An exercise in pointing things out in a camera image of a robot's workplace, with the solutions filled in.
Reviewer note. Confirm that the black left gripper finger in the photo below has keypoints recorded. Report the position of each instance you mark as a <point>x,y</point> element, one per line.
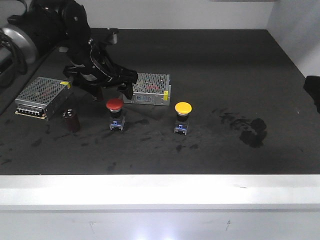
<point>124,75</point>
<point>126,88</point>

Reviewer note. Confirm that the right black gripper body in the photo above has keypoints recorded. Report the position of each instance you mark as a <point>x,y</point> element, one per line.
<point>312,87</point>

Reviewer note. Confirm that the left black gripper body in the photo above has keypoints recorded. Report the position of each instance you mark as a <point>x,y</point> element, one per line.
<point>92,67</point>

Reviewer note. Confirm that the red mushroom push button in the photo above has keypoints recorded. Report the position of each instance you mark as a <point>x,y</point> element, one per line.
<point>117,117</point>

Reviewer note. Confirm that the yellow mushroom push button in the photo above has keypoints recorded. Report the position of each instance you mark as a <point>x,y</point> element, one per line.
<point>183,109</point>

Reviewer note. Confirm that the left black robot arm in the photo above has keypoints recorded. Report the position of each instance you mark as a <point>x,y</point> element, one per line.
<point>46,24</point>

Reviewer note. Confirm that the right metal mesh power supply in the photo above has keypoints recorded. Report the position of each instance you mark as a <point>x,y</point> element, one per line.
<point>151,89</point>

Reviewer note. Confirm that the metal mesh power supply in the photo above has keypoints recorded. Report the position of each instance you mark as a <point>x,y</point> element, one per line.
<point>42,97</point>
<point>151,89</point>

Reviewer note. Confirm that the rear dark red capacitor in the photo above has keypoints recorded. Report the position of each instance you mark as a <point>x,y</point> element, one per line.
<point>97,94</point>

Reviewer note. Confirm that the dark red capacitor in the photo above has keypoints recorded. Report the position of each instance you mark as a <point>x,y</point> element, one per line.
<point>97,94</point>
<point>71,119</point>

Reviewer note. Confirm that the left metal mesh power supply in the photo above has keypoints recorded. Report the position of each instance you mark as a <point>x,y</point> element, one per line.
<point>42,97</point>

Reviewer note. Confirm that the front dark red capacitor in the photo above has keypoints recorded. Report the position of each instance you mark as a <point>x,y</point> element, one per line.
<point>71,119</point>

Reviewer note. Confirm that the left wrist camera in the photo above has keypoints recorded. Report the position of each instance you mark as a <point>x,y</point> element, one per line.
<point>108,36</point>

